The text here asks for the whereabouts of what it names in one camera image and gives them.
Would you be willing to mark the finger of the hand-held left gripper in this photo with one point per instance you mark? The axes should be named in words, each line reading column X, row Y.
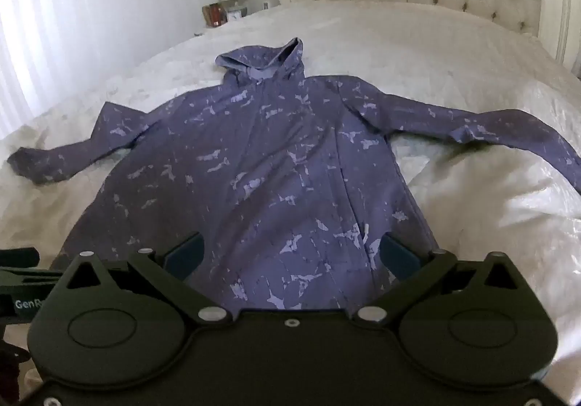
column 18, row 257

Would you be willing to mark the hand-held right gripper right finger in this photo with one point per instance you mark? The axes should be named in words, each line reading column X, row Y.
column 399, row 258

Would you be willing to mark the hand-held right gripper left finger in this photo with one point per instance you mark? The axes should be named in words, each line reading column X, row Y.
column 185, row 254

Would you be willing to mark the purple patterned hooded jacket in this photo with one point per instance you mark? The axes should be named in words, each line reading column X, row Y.
column 272, row 170

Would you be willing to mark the white bedspread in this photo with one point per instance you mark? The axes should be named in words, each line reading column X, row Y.
column 454, row 52

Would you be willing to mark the red box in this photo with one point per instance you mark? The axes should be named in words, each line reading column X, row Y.
column 214, row 14

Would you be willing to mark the small white clock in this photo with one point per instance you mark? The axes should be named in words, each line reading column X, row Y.
column 234, row 16

